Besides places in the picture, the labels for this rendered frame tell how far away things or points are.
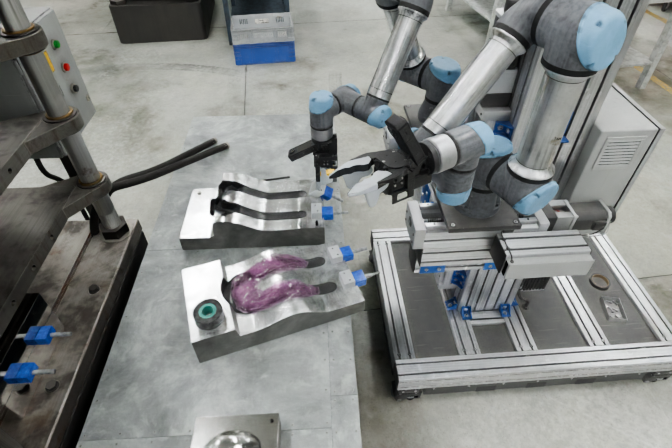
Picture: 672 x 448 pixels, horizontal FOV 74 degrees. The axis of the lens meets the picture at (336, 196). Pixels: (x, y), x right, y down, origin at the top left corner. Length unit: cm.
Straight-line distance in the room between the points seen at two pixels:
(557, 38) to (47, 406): 152
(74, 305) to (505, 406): 176
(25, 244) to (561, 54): 145
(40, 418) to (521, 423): 177
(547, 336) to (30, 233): 201
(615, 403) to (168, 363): 189
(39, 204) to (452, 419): 178
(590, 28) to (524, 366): 147
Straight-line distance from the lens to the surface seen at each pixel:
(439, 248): 147
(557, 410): 235
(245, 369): 134
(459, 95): 108
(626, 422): 246
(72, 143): 157
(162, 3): 532
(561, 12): 106
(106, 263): 174
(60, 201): 164
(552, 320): 232
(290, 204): 161
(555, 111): 112
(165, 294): 155
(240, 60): 466
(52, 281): 177
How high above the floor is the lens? 198
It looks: 42 degrees down
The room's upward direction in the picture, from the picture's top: straight up
